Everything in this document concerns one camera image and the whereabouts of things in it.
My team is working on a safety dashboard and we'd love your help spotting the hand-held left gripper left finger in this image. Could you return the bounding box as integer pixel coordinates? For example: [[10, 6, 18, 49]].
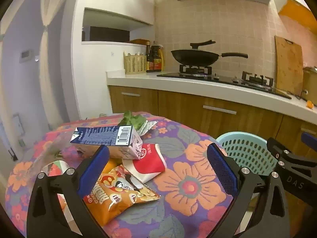
[[26, 144, 111, 238]]

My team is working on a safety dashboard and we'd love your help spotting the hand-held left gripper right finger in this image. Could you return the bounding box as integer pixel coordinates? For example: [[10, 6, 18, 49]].
[[207, 142, 290, 238]]

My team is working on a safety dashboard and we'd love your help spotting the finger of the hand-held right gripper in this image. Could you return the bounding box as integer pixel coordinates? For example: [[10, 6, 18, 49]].
[[266, 137, 317, 169], [301, 132, 317, 152]]

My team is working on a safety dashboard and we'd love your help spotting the orange peel strip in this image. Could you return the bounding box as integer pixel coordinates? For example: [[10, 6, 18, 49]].
[[101, 158, 118, 175]]

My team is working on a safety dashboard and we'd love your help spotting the teal plastic basket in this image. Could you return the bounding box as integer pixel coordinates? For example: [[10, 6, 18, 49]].
[[217, 131, 279, 176]]

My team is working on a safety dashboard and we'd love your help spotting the blue and white milk carton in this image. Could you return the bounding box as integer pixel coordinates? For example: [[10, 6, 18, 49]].
[[70, 125, 143, 159]]

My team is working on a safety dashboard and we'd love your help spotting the red paper cup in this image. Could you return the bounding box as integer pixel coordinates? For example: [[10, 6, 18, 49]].
[[123, 143, 166, 182]]

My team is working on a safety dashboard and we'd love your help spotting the floral tablecloth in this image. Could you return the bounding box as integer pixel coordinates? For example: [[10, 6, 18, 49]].
[[5, 111, 248, 238]]

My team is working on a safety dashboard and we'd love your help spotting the orange snack packet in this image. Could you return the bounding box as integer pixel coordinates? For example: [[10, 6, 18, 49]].
[[83, 165, 161, 226]]

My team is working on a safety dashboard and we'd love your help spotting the clear plastic bottle with label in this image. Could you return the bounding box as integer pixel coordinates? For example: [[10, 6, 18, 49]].
[[27, 132, 85, 179]]

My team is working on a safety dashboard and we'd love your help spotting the green leafy vegetable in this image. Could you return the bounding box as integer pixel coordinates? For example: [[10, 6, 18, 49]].
[[118, 111, 146, 131]]

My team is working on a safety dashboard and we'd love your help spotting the wooden kitchen cabinet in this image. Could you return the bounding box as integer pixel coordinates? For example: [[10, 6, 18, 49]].
[[109, 85, 317, 159]]

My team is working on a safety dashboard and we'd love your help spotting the wooden cutting board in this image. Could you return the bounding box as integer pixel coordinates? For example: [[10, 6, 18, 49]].
[[274, 36, 304, 95]]

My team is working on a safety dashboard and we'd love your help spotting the black gas stove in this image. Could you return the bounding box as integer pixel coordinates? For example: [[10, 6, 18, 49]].
[[157, 64, 293, 100]]

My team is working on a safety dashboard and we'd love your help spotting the white kitchen countertop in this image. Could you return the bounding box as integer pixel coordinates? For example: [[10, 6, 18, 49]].
[[106, 70, 317, 124]]

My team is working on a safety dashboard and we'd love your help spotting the beige woven basket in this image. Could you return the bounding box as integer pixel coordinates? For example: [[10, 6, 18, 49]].
[[124, 52, 147, 75]]

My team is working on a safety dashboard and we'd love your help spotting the black wok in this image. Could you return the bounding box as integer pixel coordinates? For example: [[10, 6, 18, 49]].
[[171, 40, 248, 66]]

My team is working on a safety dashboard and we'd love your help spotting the dark sauce bottle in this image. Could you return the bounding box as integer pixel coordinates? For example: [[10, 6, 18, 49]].
[[146, 42, 155, 73]]

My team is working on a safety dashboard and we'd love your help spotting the red label sauce bottle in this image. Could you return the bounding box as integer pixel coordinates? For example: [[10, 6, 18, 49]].
[[152, 42, 162, 72]]

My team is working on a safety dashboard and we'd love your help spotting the white wall box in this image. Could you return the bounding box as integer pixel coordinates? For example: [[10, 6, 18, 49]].
[[12, 113, 25, 135]]

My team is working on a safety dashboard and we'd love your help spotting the orange wall cabinet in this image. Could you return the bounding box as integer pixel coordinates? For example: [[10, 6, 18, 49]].
[[277, 0, 315, 30]]

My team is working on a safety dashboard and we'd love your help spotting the wall intercom panel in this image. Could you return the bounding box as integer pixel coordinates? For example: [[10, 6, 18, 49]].
[[19, 50, 34, 63]]

